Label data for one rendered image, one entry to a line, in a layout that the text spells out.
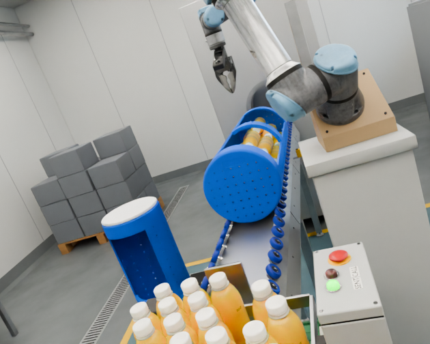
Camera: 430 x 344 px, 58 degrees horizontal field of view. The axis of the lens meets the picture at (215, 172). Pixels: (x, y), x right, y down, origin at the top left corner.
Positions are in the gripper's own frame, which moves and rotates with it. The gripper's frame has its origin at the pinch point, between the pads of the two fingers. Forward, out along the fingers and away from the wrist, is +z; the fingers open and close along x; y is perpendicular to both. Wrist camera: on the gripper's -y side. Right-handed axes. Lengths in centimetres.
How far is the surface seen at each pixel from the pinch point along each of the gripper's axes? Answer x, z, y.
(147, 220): 51, 41, -21
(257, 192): -5, 34, -40
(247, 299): -3, 44, -85
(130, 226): 57, 40, -25
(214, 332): -6, 30, -113
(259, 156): -9.6, 21.0, -39.9
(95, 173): 224, 57, 217
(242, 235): 4, 47, -43
